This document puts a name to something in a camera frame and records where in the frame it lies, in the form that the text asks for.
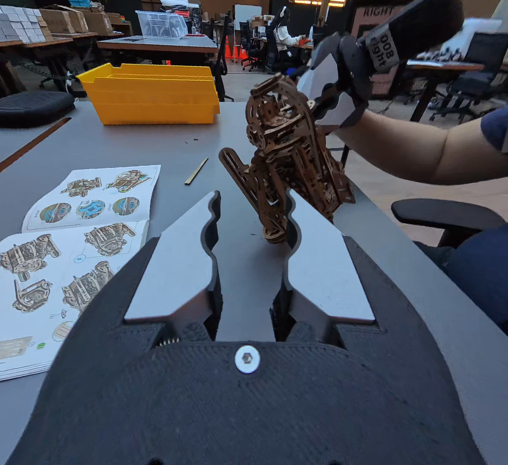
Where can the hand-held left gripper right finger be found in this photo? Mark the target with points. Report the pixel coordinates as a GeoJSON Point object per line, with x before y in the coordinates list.
{"type": "Point", "coordinates": [325, 262]}

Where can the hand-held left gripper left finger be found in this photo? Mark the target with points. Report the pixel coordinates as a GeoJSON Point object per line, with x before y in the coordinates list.
{"type": "Point", "coordinates": [174, 258]}

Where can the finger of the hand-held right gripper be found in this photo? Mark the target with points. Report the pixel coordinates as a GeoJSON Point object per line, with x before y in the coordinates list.
{"type": "Point", "coordinates": [319, 76]}
{"type": "Point", "coordinates": [337, 111]}

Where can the brown wooden mechanical model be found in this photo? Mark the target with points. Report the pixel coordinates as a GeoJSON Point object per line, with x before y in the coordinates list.
{"type": "Point", "coordinates": [285, 135]}

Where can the person's right forearm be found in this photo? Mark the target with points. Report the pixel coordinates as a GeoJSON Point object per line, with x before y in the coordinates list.
{"type": "Point", "coordinates": [397, 147]}

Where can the brown printed model box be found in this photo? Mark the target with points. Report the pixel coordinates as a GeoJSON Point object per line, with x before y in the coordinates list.
{"type": "Point", "coordinates": [373, 16]}

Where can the white printed sheet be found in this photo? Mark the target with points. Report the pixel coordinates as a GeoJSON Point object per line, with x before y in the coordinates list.
{"type": "Point", "coordinates": [468, 36]}

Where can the brown top work table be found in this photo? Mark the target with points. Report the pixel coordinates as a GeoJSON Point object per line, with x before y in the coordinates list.
{"type": "Point", "coordinates": [39, 42]}
{"type": "Point", "coordinates": [158, 44]}
{"type": "Point", "coordinates": [444, 66]}

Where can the illustrated instruction booklet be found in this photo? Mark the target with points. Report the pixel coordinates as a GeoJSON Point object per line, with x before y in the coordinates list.
{"type": "Point", "coordinates": [119, 211]}

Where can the ceiling strip light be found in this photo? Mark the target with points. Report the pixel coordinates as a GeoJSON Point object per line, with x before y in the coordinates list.
{"type": "Point", "coordinates": [317, 1]}

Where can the thin wooden stick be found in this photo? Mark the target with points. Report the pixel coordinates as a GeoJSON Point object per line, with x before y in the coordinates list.
{"type": "Point", "coordinates": [196, 171]}

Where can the orange traffic cones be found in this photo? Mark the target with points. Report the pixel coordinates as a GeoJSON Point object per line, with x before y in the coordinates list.
{"type": "Point", "coordinates": [229, 49]}

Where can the white board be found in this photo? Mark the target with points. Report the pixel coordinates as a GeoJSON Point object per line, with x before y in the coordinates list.
{"type": "Point", "coordinates": [247, 14]}

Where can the black office chair armrest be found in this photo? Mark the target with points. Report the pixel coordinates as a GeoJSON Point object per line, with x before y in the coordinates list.
{"type": "Point", "coordinates": [448, 215]}

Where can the person's dark blue sleeve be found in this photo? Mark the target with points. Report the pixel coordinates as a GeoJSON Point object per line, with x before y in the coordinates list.
{"type": "Point", "coordinates": [496, 127]}

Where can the person's lap in blue trousers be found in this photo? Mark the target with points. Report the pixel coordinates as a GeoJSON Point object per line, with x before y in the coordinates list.
{"type": "Point", "coordinates": [480, 270]}

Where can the yellow plastic bin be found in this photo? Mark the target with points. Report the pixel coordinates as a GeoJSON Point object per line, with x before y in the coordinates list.
{"type": "Point", "coordinates": [150, 99]}

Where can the clear plastic storage bin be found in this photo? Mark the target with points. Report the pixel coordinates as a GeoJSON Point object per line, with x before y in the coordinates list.
{"type": "Point", "coordinates": [162, 24]}

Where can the black seat cushion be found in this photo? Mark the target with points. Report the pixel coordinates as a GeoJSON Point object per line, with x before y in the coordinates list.
{"type": "Point", "coordinates": [35, 107]}

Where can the brown cardboard box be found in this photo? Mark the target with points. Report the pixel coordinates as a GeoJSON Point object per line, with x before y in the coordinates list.
{"type": "Point", "coordinates": [59, 20]}
{"type": "Point", "coordinates": [97, 22]}

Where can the blue flat boxes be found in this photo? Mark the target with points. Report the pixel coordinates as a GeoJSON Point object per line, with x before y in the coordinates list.
{"type": "Point", "coordinates": [79, 1]}

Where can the stack of small white boxes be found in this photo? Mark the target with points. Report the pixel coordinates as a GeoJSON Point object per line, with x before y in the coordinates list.
{"type": "Point", "coordinates": [20, 24]}

